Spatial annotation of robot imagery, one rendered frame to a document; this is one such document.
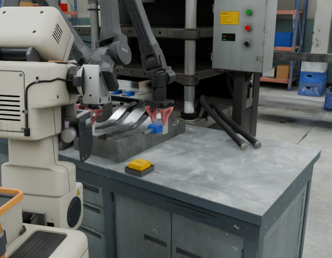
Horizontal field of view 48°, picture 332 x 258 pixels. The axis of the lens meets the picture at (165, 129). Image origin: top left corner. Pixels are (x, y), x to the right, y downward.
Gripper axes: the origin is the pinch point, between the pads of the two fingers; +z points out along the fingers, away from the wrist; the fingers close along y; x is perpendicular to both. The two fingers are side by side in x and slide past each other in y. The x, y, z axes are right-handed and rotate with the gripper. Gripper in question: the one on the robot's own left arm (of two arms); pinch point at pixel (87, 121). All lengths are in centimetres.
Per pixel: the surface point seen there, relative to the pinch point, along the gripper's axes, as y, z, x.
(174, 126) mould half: -19.1, 0.2, -39.0
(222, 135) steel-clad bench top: -37, 1, -55
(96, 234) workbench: -10, 51, -6
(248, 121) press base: -14, 9, -150
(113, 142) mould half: -16.8, 3.4, 1.3
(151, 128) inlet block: -28.4, -5.0, -6.1
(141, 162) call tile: -33.1, 5.9, 2.5
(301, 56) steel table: 17, -44, -355
